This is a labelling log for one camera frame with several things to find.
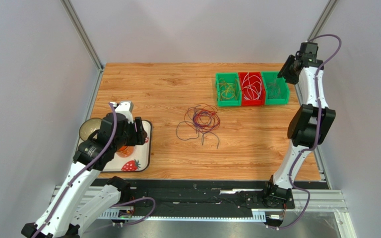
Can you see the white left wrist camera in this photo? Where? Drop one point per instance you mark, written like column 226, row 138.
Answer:
column 125, row 108

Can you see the orange transparent cup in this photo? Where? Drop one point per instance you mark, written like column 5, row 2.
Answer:
column 125, row 151

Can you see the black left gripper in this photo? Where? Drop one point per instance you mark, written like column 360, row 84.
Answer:
column 141, row 135

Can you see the clear glass bowl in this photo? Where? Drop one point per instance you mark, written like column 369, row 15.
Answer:
column 89, row 128

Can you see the green storage bin right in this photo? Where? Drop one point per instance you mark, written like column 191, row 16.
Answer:
column 276, row 90

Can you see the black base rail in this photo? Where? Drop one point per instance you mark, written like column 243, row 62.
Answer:
column 199, row 198

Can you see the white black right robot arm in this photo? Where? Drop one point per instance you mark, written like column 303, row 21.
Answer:
column 309, row 126

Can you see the green storage bin left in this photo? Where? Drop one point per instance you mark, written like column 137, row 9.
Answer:
column 228, row 89

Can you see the red storage bin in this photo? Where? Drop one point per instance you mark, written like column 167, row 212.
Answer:
column 253, row 91

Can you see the white strawberry print tray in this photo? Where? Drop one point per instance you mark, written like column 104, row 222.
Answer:
column 136, row 162

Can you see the aluminium frame post left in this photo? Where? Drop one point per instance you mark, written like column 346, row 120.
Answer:
column 72, row 14

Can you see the aluminium frame post right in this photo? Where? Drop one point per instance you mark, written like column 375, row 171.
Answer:
column 323, row 18

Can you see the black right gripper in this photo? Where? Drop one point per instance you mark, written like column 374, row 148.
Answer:
column 286, row 70

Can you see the aluminium frame post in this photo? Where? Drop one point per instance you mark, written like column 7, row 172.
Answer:
column 72, row 14
column 323, row 18

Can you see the green storage bin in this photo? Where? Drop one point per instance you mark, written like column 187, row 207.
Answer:
column 276, row 90
column 228, row 89

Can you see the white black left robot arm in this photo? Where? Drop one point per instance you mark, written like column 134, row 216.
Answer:
column 64, row 217

